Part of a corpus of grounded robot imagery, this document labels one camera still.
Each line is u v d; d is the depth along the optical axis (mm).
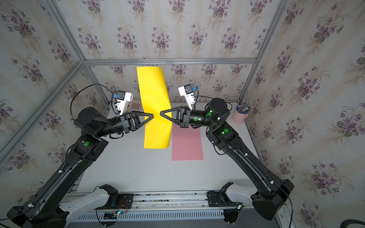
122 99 476
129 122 467
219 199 721
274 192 373
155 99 479
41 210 363
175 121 484
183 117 453
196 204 733
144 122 498
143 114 499
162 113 486
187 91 467
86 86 451
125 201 720
